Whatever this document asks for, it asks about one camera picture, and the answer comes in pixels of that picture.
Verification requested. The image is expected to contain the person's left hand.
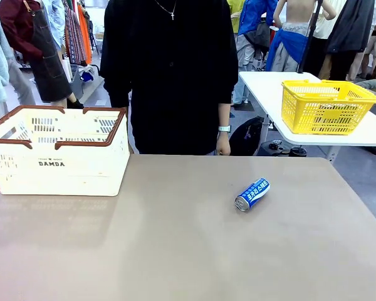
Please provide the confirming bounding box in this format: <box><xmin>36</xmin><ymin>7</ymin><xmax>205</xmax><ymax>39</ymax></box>
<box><xmin>216</xmin><ymin>137</ymin><xmax>232</xmax><ymax>157</ymax></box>

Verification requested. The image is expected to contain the blue Pocari Sweat can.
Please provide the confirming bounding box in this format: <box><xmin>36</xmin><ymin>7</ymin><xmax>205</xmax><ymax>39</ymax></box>
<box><xmin>234</xmin><ymin>177</ymin><xmax>271</xmax><ymax>213</ymax></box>

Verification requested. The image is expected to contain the person's left forearm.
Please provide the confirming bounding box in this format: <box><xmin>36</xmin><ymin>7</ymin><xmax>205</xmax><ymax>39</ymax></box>
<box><xmin>217</xmin><ymin>103</ymin><xmax>232</xmax><ymax>127</ymax></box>

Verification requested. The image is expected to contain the yellow plastic shopping basket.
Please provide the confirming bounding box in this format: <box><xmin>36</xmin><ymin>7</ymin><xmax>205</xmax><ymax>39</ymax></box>
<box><xmin>281</xmin><ymin>79</ymin><xmax>376</xmax><ymax>136</ymax></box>

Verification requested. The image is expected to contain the cream shopping basket brown rim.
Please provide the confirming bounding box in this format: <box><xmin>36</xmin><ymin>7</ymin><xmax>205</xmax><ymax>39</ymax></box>
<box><xmin>0</xmin><ymin>105</ymin><xmax>131</xmax><ymax>198</ymax></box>

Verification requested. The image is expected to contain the black backpack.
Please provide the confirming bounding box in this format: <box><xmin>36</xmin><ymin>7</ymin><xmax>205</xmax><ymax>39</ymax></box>
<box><xmin>229</xmin><ymin>116</ymin><xmax>264</xmax><ymax>157</ymax></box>

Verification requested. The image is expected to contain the white side table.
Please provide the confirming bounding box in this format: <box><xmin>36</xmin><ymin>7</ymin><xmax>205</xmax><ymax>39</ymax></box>
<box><xmin>238</xmin><ymin>71</ymin><xmax>376</xmax><ymax>164</ymax></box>

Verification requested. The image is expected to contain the person in black sweater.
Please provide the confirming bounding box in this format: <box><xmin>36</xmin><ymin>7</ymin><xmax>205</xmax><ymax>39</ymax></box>
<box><xmin>99</xmin><ymin>0</ymin><xmax>239</xmax><ymax>156</ymax></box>

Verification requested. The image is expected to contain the bare mannequin with blue skirt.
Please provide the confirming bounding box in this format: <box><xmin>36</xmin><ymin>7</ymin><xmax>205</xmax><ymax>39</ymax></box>
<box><xmin>266</xmin><ymin>0</ymin><xmax>338</xmax><ymax>73</ymax></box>

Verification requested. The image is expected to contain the person in blue jacket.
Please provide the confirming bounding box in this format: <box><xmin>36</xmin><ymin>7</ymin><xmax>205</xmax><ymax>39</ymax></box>
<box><xmin>236</xmin><ymin>0</ymin><xmax>279</xmax><ymax>106</ymax></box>

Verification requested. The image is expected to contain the black tripod pole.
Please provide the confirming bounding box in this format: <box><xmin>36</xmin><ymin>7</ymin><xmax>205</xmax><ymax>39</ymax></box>
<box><xmin>297</xmin><ymin>0</ymin><xmax>323</xmax><ymax>75</ymax></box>

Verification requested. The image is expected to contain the grey bin with blue cloth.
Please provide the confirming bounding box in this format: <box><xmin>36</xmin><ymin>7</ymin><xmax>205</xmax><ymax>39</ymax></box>
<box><xmin>70</xmin><ymin>64</ymin><xmax>101</xmax><ymax>98</ymax></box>

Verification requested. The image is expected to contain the mannequin in black coat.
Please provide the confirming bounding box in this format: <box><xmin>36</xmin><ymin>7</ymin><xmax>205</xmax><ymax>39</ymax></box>
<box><xmin>325</xmin><ymin>0</ymin><xmax>376</xmax><ymax>82</ymax></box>

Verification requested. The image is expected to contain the orange hanging garment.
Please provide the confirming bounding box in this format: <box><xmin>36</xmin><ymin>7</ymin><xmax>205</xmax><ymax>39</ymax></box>
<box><xmin>77</xmin><ymin>3</ymin><xmax>93</xmax><ymax>64</ymax></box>

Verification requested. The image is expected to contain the patterned hanging garment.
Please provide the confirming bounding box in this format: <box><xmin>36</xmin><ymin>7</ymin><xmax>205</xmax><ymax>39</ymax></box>
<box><xmin>62</xmin><ymin>0</ymin><xmax>88</xmax><ymax>65</ymax></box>

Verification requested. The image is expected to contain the mannequin with dark apron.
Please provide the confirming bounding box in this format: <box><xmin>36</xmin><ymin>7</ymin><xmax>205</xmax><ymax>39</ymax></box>
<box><xmin>0</xmin><ymin>0</ymin><xmax>85</xmax><ymax>110</ymax></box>

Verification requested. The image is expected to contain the silver cross necklace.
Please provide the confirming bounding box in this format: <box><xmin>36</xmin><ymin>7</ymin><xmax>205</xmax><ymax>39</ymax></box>
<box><xmin>153</xmin><ymin>0</ymin><xmax>179</xmax><ymax>21</ymax></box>

